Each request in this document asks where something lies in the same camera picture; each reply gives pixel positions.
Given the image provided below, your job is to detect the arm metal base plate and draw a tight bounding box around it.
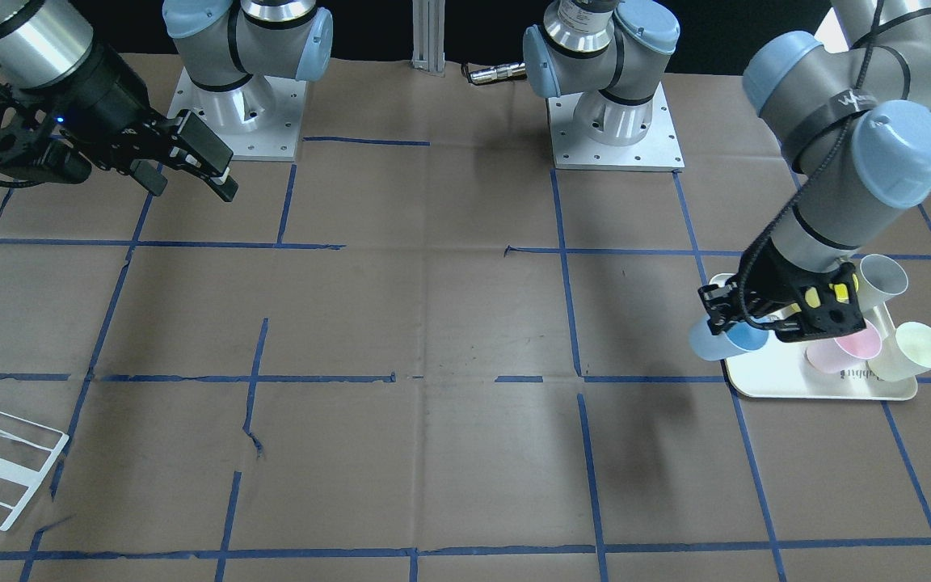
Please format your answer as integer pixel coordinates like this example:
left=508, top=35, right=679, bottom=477
left=546, top=84, right=686, bottom=172
left=167, top=70, right=308, bottom=162

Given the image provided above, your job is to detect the aluminium frame post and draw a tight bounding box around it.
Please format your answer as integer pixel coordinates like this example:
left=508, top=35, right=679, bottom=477
left=411, top=0, right=446, bottom=77

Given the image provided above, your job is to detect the cream white plastic cup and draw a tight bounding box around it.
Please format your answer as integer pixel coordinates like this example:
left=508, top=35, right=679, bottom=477
left=867, top=322, right=931, bottom=382

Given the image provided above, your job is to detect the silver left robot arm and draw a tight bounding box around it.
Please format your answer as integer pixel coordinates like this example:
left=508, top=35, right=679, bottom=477
left=522, top=1, right=931, bottom=343

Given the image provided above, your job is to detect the cream plastic tray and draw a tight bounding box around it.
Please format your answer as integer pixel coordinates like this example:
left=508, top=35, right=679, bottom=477
left=722, top=303, right=917, bottom=400

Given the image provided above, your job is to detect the yellow plastic cup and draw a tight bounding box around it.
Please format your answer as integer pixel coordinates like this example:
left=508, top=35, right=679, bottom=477
left=801, top=273, right=860, bottom=309

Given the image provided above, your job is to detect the grey plastic cup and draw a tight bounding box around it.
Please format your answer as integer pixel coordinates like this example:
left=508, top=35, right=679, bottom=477
left=857, top=254, right=909, bottom=313

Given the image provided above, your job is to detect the blue plastic cup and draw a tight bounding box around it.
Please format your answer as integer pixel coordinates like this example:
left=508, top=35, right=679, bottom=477
left=688, top=317, right=771, bottom=361

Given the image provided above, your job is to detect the pink plastic cup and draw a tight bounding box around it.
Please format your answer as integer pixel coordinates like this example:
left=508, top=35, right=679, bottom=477
left=805, top=320, right=883, bottom=373

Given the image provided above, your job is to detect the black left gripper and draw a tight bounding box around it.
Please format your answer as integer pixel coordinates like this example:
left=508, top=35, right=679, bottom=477
left=697, top=242, right=863, bottom=343

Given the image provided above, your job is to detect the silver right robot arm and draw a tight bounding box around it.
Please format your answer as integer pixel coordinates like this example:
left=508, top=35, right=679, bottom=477
left=0, top=1, right=334, bottom=202

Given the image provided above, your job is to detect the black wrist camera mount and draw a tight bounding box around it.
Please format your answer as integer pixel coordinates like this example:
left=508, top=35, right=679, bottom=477
left=0, top=82, right=92, bottom=188

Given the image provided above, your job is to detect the silver metal connector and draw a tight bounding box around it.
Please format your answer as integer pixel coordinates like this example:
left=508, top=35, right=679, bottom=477
left=461, top=62, right=527, bottom=86

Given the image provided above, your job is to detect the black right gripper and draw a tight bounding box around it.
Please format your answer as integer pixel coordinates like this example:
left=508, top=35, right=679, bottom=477
left=57, top=44, right=238, bottom=203

